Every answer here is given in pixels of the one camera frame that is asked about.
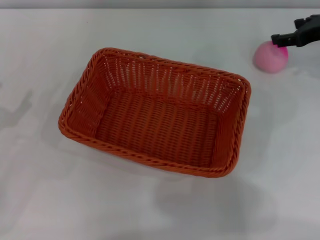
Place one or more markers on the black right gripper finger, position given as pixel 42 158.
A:
pixel 310 22
pixel 292 39

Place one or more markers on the pink toy peach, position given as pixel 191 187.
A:
pixel 268 60

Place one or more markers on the orange woven plastic basket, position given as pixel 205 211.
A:
pixel 160 125

